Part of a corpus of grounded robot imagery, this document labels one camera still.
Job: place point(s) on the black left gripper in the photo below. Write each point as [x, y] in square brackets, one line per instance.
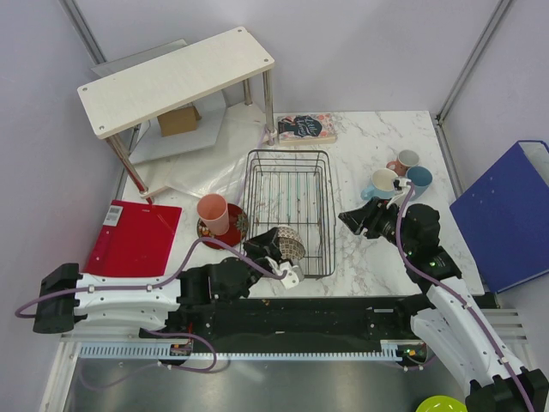
[267, 245]

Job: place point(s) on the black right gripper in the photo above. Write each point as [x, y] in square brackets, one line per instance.
[356, 219]

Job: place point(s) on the patterned ceramic bowl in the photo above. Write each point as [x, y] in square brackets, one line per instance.
[290, 244]

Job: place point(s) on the red floral plate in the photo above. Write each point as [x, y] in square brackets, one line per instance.
[238, 227]

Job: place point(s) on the light blue mug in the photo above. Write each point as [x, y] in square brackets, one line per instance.
[381, 185]

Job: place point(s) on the pink tumbler cup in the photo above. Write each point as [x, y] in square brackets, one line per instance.
[212, 209]

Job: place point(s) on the pink mug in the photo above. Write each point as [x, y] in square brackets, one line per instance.
[406, 159]

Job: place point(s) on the blue tumbler cup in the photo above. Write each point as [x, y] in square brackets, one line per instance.
[421, 177]

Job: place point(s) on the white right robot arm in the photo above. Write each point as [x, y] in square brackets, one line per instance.
[445, 316]

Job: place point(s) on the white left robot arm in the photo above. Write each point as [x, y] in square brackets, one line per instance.
[68, 297]

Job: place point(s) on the floral cover book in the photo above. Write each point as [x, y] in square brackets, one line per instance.
[306, 129]

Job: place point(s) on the red folder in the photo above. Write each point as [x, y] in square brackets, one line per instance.
[134, 241]

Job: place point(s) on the cardboard box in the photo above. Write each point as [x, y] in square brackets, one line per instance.
[179, 121]

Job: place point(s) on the blue binder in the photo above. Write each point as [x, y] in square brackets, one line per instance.
[503, 217]

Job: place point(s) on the white wooden shelf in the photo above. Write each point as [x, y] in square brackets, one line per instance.
[132, 96]

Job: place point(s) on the green plate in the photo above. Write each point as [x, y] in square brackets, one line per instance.
[441, 403]

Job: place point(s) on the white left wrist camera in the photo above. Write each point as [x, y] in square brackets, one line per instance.
[287, 272]

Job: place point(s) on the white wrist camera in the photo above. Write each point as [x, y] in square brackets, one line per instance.
[287, 272]
[402, 188]

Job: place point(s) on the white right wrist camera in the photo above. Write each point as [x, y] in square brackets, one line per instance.
[402, 188]

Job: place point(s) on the black wire dish rack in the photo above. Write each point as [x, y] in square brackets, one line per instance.
[293, 188]

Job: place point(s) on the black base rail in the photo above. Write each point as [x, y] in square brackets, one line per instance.
[310, 324]

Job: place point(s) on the white slotted cable duct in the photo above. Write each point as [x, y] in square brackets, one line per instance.
[165, 351]

